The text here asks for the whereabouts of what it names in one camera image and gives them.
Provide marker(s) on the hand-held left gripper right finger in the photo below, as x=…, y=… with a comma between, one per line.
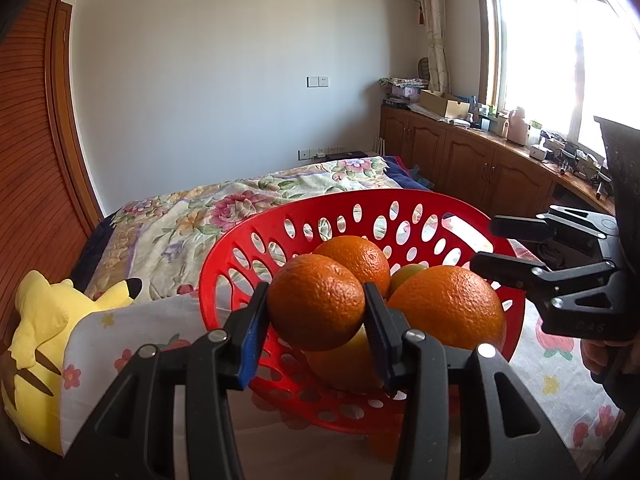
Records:
x=380, y=332

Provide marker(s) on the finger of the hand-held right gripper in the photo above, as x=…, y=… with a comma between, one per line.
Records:
x=505, y=266
x=520, y=226

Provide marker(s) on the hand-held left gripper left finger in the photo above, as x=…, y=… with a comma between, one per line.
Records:
x=252, y=340

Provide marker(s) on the yellow orange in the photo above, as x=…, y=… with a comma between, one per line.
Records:
x=340, y=367

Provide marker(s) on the green apple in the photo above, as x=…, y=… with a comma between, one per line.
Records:
x=406, y=274

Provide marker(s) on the large orange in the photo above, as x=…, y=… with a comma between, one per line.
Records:
x=360, y=260
x=445, y=305

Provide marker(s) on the small tangerine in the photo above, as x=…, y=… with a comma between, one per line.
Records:
x=315, y=305

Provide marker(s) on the red perforated plastic basket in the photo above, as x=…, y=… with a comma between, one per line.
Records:
x=225, y=270

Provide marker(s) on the person's right hand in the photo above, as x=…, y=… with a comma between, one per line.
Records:
x=595, y=357

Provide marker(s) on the small white box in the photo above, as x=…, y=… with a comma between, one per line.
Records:
x=538, y=151

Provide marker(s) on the low wooden cabinet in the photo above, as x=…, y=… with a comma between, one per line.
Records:
x=465, y=160

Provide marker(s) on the black metal device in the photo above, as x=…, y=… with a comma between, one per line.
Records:
x=575, y=160

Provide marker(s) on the pink bottle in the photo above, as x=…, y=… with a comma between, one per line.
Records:
x=516, y=127

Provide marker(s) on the teal cloth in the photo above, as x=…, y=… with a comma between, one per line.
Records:
x=420, y=175

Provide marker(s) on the floral quilt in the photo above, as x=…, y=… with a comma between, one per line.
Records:
x=200, y=215

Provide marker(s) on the cardboard box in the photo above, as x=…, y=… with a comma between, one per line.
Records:
x=442, y=102

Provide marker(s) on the white strawberry print cloth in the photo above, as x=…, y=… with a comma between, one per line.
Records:
x=100, y=360

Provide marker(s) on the window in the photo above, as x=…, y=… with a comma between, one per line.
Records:
x=540, y=60

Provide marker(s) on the black flat box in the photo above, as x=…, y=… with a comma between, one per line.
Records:
x=345, y=155

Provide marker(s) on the stack of folded cloths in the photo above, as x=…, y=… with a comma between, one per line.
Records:
x=400, y=81

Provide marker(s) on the patterned curtain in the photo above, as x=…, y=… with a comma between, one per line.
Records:
x=435, y=35

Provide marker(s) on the yellow plush toy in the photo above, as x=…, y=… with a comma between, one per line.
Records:
x=35, y=340

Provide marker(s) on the wooden slatted wardrobe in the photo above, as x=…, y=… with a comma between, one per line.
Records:
x=40, y=160

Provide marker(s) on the wall socket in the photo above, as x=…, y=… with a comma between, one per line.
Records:
x=304, y=153

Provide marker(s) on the white wall switch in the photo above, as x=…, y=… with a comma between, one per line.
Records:
x=318, y=81

